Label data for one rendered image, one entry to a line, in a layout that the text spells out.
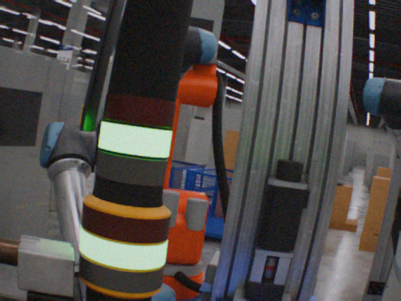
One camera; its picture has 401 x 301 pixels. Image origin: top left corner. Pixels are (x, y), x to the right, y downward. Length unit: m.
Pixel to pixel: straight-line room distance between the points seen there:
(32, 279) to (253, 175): 0.90
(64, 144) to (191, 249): 3.17
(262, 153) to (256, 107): 0.10
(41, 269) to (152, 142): 0.08
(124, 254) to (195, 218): 3.89
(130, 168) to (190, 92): 4.00
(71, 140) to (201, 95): 3.16
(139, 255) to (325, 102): 0.91
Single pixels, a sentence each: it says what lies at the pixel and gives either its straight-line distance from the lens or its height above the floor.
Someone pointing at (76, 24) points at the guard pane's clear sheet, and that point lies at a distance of 1.44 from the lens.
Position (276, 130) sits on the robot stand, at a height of 1.63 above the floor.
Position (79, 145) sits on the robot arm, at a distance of 1.13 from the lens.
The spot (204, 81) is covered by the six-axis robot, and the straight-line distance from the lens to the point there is 4.23.
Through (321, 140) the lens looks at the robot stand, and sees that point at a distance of 1.09.
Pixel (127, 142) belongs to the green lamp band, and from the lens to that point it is 0.21.
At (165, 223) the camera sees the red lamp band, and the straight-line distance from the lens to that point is 0.22.
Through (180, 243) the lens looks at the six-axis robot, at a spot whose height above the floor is 0.60.
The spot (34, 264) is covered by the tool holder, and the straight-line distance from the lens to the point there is 0.22.
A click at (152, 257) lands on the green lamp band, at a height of 1.56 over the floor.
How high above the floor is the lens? 1.62
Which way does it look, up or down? 3 degrees down
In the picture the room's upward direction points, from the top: 9 degrees clockwise
